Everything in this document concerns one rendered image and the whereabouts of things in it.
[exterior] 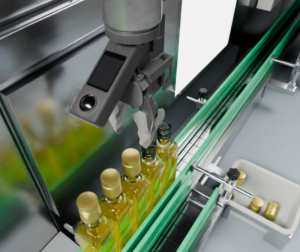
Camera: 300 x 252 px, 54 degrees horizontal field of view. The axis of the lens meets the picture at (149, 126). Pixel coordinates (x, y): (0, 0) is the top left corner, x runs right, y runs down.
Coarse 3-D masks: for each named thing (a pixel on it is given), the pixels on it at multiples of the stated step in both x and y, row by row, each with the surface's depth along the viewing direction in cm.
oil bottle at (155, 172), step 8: (160, 160) 62; (144, 168) 60; (152, 168) 60; (160, 168) 62; (152, 176) 60; (160, 176) 64; (152, 184) 62; (160, 184) 66; (152, 192) 64; (160, 192) 69; (152, 200) 67; (152, 208) 69
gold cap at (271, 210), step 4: (268, 204) 87; (272, 204) 86; (276, 204) 86; (268, 208) 85; (272, 208) 85; (276, 208) 85; (264, 212) 85; (268, 212) 84; (272, 212) 84; (276, 212) 85; (264, 216) 86; (268, 216) 85; (272, 216) 84; (272, 220) 85
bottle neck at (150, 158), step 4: (152, 144) 59; (144, 148) 57; (148, 148) 57; (152, 148) 57; (144, 152) 58; (148, 152) 58; (152, 152) 58; (144, 156) 59; (148, 156) 59; (152, 156) 59; (144, 160) 60; (148, 160) 60; (152, 160) 60
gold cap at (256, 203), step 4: (256, 196) 87; (252, 200) 86; (256, 200) 86; (260, 200) 86; (252, 204) 86; (256, 204) 85; (260, 204) 85; (248, 208) 88; (252, 208) 86; (256, 208) 86; (260, 208) 86; (256, 212) 87
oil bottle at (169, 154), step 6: (156, 138) 66; (156, 144) 65; (174, 144) 65; (156, 150) 64; (162, 150) 64; (168, 150) 64; (174, 150) 65; (162, 156) 64; (168, 156) 64; (174, 156) 67; (168, 162) 65; (174, 162) 69; (168, 168) 66; (174, 168) 71; (168, 174) 68; (174, 174) 73; (168, 180) 70; (168, 186) 73
